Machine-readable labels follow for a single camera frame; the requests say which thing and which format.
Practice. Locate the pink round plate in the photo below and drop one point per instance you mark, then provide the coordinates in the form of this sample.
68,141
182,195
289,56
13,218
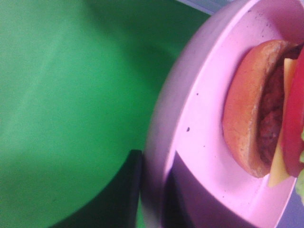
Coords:
188,113

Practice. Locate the burger with tomato and lettuce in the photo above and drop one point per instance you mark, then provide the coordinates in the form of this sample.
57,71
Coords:
255,106

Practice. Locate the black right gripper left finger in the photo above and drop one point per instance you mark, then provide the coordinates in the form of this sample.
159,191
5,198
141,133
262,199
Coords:
116,205

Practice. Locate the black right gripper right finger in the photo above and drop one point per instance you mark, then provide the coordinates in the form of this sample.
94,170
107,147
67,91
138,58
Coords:
212,191

